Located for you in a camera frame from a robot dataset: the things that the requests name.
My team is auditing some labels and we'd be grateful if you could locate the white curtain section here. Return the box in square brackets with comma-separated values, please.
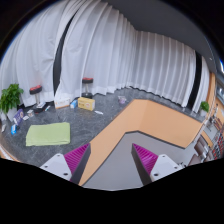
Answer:
[55, 0, 209, 112]
[0, 0, 81, 106]

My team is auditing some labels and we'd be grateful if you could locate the red-topped stool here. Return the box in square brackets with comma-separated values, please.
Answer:
[29, 85, 46, 113]
[82, 77, 93, 99]

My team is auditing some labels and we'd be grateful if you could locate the right potted green plant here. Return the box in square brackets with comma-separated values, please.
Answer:
[200, 101, 209, 117]

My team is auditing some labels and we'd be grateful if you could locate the orange table edge band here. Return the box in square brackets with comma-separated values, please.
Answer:
[79, 99, 204, 186]

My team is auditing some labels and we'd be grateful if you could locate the clear plastic bag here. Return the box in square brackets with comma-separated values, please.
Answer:
[118, 96, 127, 105]

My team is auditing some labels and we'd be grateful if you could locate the green towel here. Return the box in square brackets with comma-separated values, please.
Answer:
[26, 122, 70, 146]

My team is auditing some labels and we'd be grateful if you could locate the right red-topped stool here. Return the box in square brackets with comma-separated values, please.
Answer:
[82, 77, 93, 99]

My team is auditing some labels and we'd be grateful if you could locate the potted green plant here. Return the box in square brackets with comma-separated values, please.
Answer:
[0, 84, 24, 121]
[200, 101, 209, 117]

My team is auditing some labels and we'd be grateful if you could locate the small blue packet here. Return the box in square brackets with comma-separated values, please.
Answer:
[11, 124, 17, 135]

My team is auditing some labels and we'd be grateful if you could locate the white curtain left section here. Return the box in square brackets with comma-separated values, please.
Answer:
[0, 0, 81, 106]

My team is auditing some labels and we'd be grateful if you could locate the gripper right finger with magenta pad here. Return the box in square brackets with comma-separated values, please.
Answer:
[131, 143, 182, 185]

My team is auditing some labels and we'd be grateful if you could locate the purple box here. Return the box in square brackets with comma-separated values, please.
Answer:
[13, 109, 24, 126]

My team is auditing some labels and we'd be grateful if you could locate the small blue white box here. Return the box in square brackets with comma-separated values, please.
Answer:
[70, 100, 78, 109]

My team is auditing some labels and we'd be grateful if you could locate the left red-topped stool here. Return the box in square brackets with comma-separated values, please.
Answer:
[29, 85, 46, 113]

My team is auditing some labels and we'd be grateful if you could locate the left potted green plant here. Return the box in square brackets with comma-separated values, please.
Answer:
[0, 84, 24, 121]

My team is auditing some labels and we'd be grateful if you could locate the yellow cardboard box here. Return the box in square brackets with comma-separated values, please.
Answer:
[78, 97, 95, 111]

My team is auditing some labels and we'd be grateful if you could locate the white curtain right section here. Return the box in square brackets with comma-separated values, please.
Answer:
[55, 0, 209, 112]

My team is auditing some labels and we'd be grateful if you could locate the white cardboard box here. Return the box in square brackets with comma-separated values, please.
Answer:
[54, 98, 70, 109]

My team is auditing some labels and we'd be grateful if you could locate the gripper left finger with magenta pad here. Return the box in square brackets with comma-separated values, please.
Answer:
[41, 143, 91, 184]

